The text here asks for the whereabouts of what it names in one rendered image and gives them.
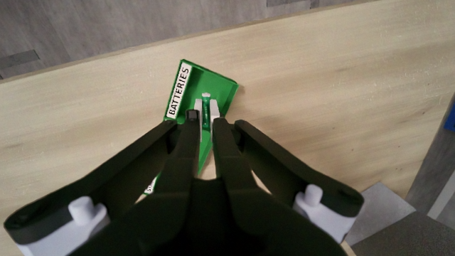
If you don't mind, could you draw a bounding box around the green rack of labelled bins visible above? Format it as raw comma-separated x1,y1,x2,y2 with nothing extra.
162,58,238,174

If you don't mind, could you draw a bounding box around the green battery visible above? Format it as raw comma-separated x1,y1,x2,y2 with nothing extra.
202,92,210,127

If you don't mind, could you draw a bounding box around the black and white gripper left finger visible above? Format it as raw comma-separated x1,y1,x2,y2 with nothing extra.
4,99,203,256

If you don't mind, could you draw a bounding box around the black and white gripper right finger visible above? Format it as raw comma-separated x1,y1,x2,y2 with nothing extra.
210,100,365,253

